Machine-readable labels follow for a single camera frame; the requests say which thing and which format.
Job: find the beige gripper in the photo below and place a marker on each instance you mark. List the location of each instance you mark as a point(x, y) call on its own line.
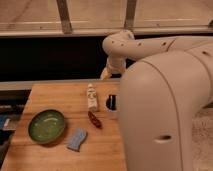
point(105, 74)

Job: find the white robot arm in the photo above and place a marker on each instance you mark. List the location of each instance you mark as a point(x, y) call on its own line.
point(164, 82)

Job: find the white cup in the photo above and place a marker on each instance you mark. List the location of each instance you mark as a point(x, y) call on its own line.
point(111, 102)

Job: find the white tube bottle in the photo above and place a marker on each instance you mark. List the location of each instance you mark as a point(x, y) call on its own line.
point(92, 98)

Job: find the red chili pepper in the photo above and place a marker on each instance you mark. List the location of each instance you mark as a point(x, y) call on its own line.
point(94, 120)

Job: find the blue sponge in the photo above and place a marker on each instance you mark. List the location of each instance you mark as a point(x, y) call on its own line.
point(78, 137)

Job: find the green ceramic bowl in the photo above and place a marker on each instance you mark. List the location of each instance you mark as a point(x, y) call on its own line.
point(46, 126)

